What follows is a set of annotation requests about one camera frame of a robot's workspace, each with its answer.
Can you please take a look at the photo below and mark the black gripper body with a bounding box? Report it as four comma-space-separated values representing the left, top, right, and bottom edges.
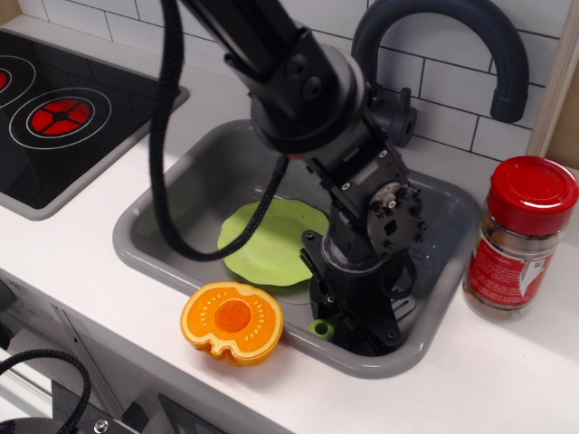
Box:
300, 231, 416, 355

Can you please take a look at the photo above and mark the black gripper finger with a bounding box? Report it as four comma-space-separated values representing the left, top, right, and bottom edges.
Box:
334, 316, 384, 357
308, 273, 340, 319

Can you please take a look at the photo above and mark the green handled grey spatula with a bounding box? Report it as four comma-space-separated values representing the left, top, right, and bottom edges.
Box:
307, 296, 416, 342

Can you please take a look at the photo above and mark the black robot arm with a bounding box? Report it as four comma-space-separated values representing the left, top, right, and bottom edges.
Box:
186, 1, 426, 356

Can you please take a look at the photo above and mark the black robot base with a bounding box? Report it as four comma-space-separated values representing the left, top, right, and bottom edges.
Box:
0, 347, 218, 434

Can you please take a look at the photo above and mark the green wavy plate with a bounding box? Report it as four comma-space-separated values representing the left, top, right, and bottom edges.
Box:
224, 199, 329, 287

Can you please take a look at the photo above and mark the grey plastic sink basin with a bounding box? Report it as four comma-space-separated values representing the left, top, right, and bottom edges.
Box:
113, 120, 481, 378

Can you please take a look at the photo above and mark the orange toy pumpkin half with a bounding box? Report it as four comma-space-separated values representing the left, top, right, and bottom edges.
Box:
180, 281, 284, 366

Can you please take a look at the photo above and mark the dark grey faucet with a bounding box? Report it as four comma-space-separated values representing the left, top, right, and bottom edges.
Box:
351, 1, 531, 160

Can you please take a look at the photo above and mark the red lidded spice jar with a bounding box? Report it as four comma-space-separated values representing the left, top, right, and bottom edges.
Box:
462, 156, 578, 321

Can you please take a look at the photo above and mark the black toy stovetop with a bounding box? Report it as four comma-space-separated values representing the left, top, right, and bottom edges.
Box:
0, 29, 190, 222

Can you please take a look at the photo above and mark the black braided cable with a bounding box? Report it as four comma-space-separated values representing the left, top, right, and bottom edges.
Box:
148, 0, 290, 262

